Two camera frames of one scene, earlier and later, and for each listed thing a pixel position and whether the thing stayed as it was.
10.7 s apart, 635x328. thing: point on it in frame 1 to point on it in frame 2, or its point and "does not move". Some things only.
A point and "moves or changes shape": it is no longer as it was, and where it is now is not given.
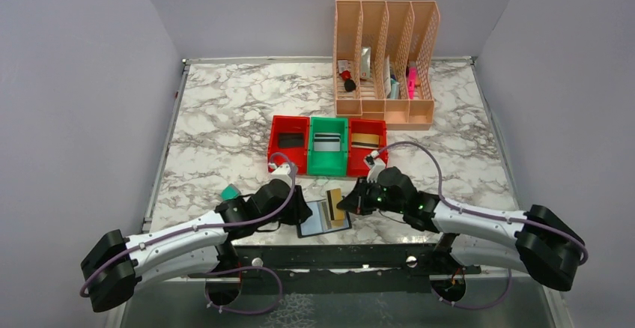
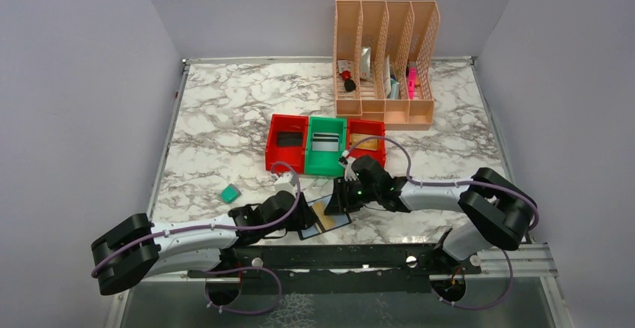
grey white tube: (366, 62) does not move
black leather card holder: (320, 221) does not move
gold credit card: (338, 214) moves or changes shape
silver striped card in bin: (326, 141) does not move
